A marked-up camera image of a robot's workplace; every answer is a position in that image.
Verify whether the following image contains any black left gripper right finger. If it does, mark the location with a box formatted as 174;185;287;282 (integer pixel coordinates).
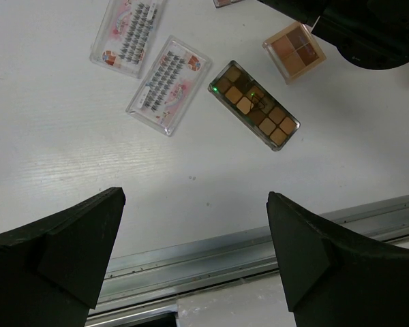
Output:
267;192;409;326

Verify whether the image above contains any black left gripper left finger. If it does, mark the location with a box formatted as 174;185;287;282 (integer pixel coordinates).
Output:
0;187;125;326

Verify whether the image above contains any long brown eyeshadow palette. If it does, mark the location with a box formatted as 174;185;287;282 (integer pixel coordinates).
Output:
208;61;300;151

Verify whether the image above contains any four-pan eyeshadow palette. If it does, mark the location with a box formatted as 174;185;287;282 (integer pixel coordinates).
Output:
262;22;326;84

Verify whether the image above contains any round-pan eyeshadow palette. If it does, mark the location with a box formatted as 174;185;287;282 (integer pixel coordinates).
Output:
213;0;242;9

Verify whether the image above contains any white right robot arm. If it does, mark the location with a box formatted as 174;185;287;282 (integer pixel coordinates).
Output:
264;0;409;70

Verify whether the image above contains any lower false lash case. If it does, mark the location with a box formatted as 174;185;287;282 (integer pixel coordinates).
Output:
126;35;212;136

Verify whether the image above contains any false lash case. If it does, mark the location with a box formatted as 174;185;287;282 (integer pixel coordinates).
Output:
89;0;166;78
126;35;212;136

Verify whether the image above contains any upper false lash case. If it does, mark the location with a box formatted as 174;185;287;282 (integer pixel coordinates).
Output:
89;0;166;78

